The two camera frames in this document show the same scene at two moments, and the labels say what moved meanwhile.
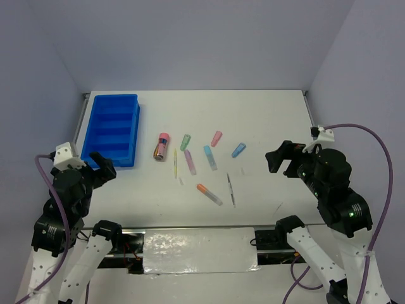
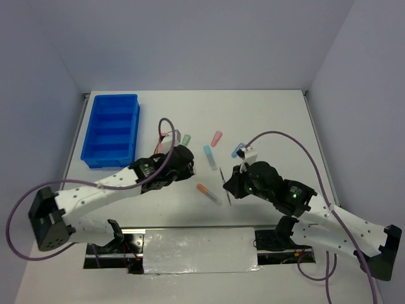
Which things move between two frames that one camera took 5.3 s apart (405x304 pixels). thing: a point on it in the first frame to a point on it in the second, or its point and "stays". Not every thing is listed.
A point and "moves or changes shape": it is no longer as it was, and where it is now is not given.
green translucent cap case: x=185 y=143 stays
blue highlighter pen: x=211 y=158 stays
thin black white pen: x=231 y=190 moves or changes shape
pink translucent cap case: x=216 y=138 stays
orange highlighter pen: x=207 y=192 stays
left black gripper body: x=87 y=171 to x=186 y=173
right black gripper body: x=300 y=164 to x=243 y=183
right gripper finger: x=275 y=158 to x=229 y=187
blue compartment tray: x=112 y=129 stays
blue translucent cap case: x=238 y=150 stays
